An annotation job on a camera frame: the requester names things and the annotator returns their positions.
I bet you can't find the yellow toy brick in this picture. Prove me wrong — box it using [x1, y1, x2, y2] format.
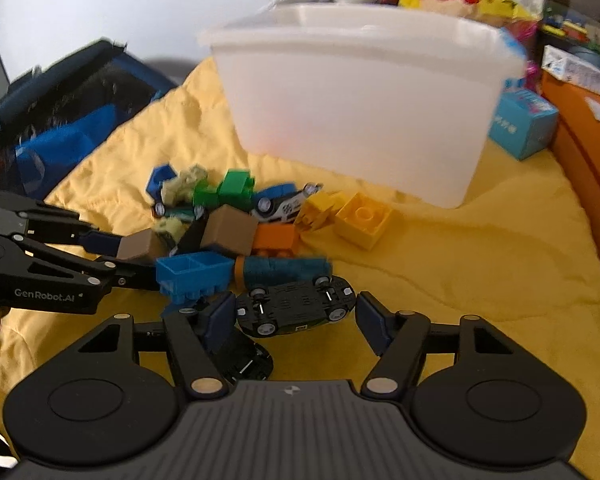
[335, 192, 393, 251]
[295, 192, 343, 233]

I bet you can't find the green toy brick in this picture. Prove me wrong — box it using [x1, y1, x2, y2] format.
[192, 185, 221, 212]
[217, 170, 256, 206]

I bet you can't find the blue fabric bag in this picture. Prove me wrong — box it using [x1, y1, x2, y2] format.
[0, 37, 181, 201]

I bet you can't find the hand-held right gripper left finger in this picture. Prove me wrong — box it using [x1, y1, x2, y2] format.
[72, 292, 237, 401]

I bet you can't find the large brown toy brick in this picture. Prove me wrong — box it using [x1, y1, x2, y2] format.
[200, 205, 260, 256]

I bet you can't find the black toy car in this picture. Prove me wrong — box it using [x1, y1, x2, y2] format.
[235, 275, 356, 338]
[200, 297, 273, 381]

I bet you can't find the light blue cardboard box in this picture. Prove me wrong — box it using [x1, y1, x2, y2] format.
[490, 85, 561, 161]

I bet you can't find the orange toy brick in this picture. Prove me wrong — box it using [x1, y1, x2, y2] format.
[252, 224, 301, 258]

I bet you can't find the white and blue toy car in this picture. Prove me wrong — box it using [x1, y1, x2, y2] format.
[252, 182, 326, 223]

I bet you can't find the orange box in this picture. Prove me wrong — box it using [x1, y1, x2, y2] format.
[542, 67, 600, 271]

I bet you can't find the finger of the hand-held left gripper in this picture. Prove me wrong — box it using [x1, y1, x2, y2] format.
[0, 191, 123, 261]
[10, 234, 160, 292]

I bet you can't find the small brown toy brick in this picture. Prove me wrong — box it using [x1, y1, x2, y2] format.
[117, 230, 168, 265]

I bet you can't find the pink foil wrapper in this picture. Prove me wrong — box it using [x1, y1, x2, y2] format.
[522, 17, 545, 91]

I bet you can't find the tray of colourful blocks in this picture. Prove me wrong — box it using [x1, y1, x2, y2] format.
[540, 5, 600, 61]

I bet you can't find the black toy brick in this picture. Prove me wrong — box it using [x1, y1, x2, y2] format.
[176, 210, 211, 256]

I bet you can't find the small dark blue toy brick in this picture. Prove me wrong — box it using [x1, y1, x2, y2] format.
[146, 164, 176, 197]

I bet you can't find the yellow blanket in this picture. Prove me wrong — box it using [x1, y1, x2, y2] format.
[0, 55, 600, 480]

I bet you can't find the white plastic bin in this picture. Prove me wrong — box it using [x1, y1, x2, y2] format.
[197, 2, 526, 210]

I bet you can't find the small white cardboard box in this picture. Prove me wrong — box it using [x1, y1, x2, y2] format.
[541, 45, 600, 97]

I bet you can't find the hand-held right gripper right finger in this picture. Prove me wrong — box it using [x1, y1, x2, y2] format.
[356, 291, 516, 400]

